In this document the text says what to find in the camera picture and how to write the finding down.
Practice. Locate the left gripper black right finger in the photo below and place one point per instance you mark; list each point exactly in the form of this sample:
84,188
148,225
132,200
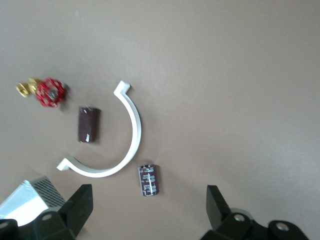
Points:
230,225

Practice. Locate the short printed brown capacitor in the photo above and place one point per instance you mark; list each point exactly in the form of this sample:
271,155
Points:
149,180

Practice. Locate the long plain brown capacitor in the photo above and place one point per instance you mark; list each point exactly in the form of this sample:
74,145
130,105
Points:
88,125

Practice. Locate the white half-round pipe clamp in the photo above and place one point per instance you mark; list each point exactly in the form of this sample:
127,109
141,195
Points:
137,125

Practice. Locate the brass valve red handwheel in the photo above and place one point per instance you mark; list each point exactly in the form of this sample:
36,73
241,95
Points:
48,93

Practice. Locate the silver metal box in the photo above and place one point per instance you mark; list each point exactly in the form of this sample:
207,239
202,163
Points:
22,202

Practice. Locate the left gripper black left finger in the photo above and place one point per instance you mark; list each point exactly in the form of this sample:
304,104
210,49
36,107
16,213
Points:
62,225

